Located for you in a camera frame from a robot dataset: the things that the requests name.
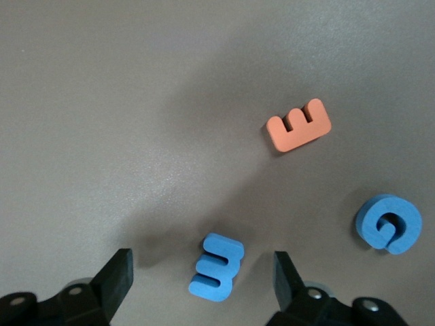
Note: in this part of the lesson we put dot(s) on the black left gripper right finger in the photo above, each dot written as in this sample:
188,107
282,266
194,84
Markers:
289,288

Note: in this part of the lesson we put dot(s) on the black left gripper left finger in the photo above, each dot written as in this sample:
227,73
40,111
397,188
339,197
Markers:
108,288

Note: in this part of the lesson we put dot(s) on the blue foam letter E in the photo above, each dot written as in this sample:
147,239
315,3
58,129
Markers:
210,290

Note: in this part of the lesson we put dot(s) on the blue foam letter G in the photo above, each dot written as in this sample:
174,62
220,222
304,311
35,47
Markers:
408,210

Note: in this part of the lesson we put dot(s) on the orange foam letter E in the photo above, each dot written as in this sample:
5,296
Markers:
299,136

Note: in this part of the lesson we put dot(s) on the brown table cover sheet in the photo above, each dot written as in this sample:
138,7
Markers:
102,102

